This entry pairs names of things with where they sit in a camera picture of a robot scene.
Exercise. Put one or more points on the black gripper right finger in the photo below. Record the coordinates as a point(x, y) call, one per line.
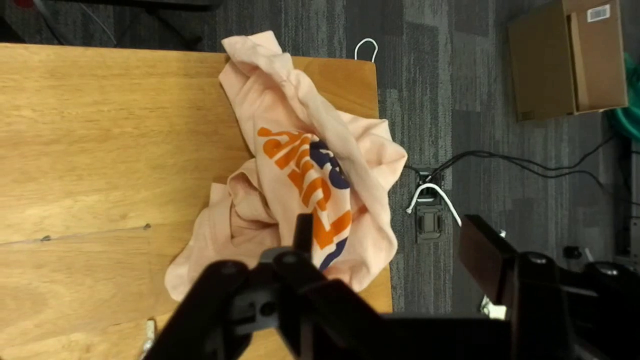
point(567, 313)

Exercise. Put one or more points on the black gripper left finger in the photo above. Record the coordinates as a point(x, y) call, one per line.
point(267, 313)

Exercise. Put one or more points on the peach shirt with orange print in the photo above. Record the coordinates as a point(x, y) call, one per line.
point(293, 133)

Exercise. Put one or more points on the black power strip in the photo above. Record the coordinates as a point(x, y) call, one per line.
point(429, 223)

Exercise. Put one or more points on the small brown cardboard box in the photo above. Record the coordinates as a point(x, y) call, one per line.
point(553, 60)

